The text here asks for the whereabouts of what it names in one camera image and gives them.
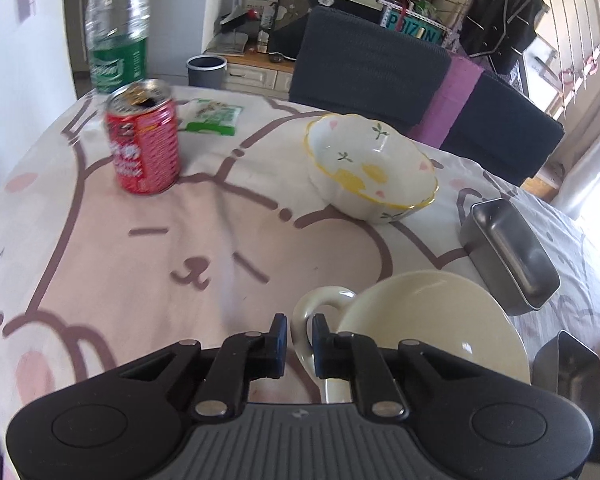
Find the square steel container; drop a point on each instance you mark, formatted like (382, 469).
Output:
(570, 375)

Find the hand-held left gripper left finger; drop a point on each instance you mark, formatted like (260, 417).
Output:
(278, 342)

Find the black jacket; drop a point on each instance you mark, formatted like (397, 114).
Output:
(505, 15)

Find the dark grey chair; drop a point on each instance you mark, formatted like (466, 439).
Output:
(505, 130)
(370, 60)

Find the floral ceramic bowl yellow rim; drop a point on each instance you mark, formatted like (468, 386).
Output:
(365, 160)

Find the grey waste bin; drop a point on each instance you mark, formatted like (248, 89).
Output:
(205, 75)

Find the green snack packet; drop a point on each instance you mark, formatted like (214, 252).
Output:
(212, 115)

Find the bear printed tablecloth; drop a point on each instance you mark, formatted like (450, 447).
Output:
(205, 220)

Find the wooden sideboard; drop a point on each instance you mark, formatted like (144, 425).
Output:
(250, 77)

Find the teal sign plate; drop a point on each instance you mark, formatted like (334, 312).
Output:
(410, 27)

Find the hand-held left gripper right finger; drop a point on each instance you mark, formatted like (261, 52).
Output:
(320, 342)

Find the red drink can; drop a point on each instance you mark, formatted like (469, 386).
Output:
(142, 150)

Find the purple cloth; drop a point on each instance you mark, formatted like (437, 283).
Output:
(450, 100)

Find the clear plastic bottle green label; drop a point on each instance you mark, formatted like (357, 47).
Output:
(115, 20)

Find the rectangular steel container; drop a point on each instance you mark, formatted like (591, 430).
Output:
(515, 255)

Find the white curtain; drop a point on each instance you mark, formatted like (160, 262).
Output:
(595, 170)

